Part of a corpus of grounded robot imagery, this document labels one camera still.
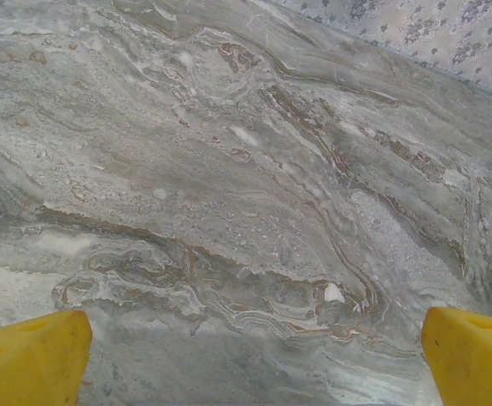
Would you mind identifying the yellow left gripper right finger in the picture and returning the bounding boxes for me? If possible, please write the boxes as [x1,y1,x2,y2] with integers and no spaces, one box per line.
[421,306,492,406]

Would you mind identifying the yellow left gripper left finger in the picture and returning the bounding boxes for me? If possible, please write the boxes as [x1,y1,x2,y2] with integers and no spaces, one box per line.
[0,310,93,406]

